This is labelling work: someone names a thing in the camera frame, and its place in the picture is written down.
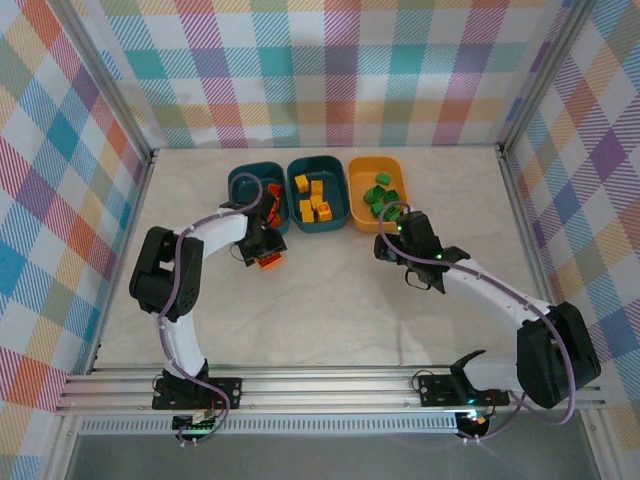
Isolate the orange long lego brick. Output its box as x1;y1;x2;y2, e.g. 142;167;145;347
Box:
255;248;284;272

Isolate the teal plastic container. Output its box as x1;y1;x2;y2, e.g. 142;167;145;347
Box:
285;155;350;235
227;160;292;236

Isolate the aluminum frame post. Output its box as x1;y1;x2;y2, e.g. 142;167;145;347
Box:
58;0;157;174
497;0;599;159

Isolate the yellow plastic container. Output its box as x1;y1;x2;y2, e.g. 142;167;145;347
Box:
347;156;412;235

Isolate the slotted grey cable duct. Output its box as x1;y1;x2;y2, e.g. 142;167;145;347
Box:
78;417;460;437

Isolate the wide aluminum frame rail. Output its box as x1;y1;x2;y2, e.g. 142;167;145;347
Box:
53;366;609;417

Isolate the small circuit board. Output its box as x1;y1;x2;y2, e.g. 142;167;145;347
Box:
172;412;221;434
457;410;491;431

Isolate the aluminum side rail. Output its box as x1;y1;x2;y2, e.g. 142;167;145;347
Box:
87;149;160;375
497;144;574;370

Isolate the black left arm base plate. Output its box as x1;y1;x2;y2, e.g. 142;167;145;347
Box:
152;377;244;412

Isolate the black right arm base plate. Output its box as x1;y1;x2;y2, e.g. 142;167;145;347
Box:
417;373;511;407

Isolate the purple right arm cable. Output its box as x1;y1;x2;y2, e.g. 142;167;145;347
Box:
377;201;584;446

